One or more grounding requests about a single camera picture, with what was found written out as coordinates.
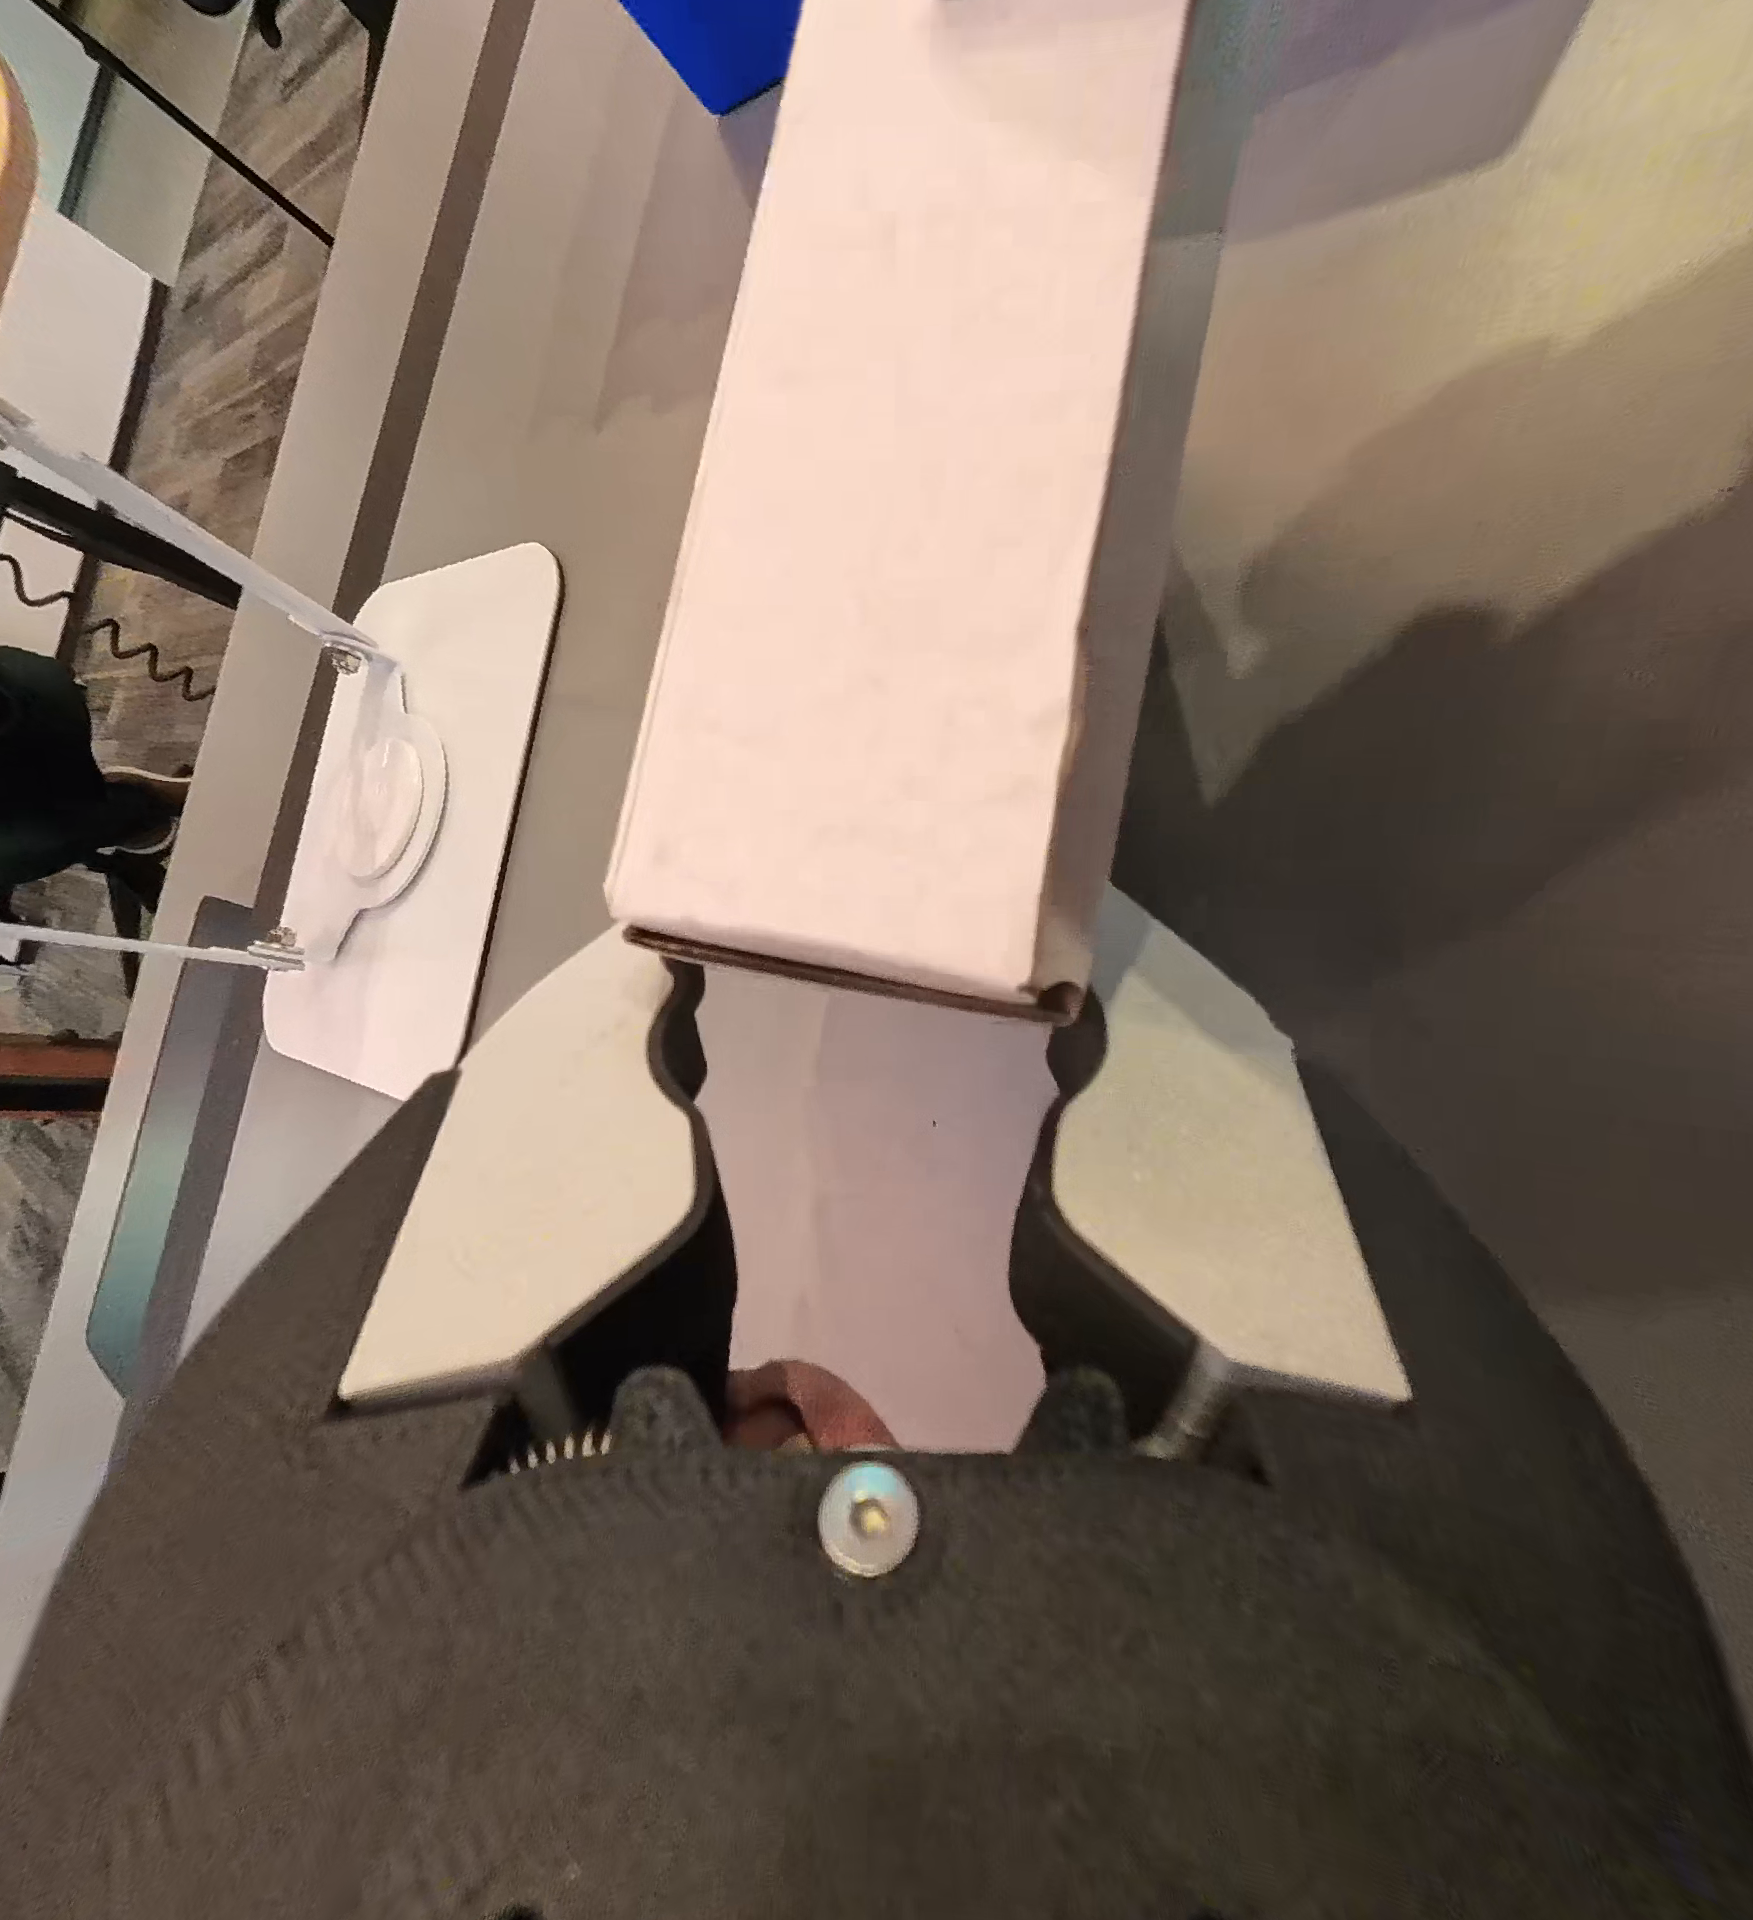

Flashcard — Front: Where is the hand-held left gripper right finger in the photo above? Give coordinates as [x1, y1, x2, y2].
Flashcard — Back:
[1010, 889, 1412, 1460]

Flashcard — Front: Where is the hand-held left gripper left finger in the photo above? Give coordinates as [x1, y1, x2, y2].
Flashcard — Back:
[338, 931, 736, 1436]

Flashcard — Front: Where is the white cardboard box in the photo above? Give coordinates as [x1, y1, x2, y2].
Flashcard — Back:
[607, 0, 1238, 1455]

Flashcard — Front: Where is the blue plastic bin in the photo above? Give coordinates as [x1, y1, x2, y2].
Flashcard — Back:
[622, 0, 804, 119]

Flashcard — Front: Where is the person's left hand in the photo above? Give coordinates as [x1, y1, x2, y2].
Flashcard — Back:
[727, 1356, 900, 1455]

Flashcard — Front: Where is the clear acrylic strut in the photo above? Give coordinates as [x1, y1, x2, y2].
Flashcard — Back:
[0, 905, 309, 972]
[0, 392, 382, 667]

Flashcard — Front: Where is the brown wooden crossbar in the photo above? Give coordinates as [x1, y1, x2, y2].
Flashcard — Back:
[0, 1036, 119, 1111]

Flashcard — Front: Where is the clear acrylic bracket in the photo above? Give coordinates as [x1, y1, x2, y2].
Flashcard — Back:
[284, 651, 449, 970]

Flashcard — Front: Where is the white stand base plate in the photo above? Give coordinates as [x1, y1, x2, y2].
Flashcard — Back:
[261, 542, 564, 1100]

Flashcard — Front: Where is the black coiled cable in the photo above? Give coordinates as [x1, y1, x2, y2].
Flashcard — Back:
[0, 556, 225, 708]

